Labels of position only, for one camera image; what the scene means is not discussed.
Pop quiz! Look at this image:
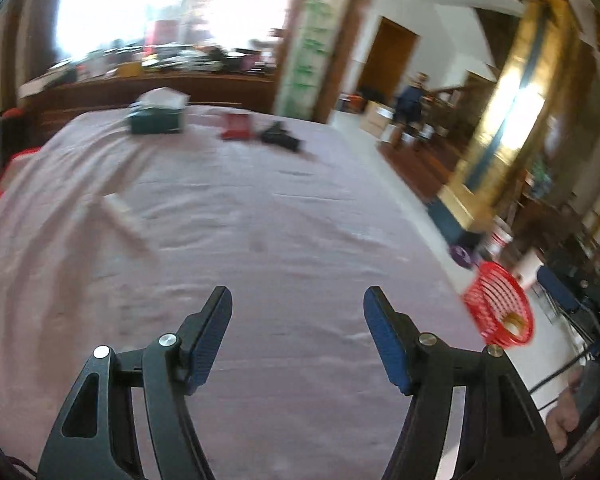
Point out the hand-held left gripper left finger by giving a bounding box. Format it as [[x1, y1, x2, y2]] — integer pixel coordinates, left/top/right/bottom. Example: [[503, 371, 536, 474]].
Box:
[[37, 285, 233, 480]]

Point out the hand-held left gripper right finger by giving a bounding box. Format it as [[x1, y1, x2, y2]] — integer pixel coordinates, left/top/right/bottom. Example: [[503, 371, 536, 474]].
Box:
[[363, 285, 564, 480]]

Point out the red plastic basket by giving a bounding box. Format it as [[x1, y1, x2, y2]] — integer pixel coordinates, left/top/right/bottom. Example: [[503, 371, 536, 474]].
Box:
[[462, 261, 535, 350]]

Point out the person's right hand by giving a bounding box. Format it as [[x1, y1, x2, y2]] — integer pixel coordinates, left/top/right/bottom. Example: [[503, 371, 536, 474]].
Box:
[[549, 369, 600, 455]]

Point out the blue chair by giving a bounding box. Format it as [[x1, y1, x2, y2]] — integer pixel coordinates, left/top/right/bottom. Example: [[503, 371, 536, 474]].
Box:
[[534, 264, 582, 317]]

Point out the purple object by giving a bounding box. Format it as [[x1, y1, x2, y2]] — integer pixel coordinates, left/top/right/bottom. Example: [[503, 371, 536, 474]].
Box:
[[447, 244, 476, 269]]

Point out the pink tablecloth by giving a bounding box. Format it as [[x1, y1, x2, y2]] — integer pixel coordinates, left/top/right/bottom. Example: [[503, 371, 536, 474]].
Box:
[[0, 104, 487, 480]]

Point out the white paper roll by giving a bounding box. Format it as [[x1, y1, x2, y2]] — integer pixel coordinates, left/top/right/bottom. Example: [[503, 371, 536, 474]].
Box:
[[515, 249, 544, 292]]

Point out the white bucket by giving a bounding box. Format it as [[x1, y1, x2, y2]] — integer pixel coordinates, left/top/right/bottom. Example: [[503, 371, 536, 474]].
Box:
[[484, 219, 514, 262]]

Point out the red packet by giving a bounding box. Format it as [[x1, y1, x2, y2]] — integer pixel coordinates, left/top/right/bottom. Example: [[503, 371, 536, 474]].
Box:
[[219, 112, 255, 141]]

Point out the black object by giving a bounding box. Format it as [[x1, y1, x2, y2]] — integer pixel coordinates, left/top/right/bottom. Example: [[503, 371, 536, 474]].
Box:
[[259, 120, 301, 154]]

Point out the cardboard box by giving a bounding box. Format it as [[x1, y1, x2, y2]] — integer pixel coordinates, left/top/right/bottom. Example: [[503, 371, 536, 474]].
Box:
[[362, 101, 396, 137]]

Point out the teal tissue box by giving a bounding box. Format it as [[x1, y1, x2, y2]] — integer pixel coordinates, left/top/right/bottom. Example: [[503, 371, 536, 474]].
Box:
[[125, 87, 190, 136]]

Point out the wooden cabinet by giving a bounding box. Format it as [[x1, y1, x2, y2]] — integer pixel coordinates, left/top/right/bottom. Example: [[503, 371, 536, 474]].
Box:
[[19, 69, 279, 142]]

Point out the golden pillar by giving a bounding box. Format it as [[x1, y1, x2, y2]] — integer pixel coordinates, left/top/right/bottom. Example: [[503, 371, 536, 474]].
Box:
[[426, 0, 577, 234]]

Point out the wooden door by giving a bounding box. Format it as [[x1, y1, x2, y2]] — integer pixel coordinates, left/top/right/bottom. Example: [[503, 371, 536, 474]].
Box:
[[354, 16, 419, 106]]

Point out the bamboo print scroll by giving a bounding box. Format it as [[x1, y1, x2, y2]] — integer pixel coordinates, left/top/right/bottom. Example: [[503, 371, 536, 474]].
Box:
[[274, 0, 377, 122]]

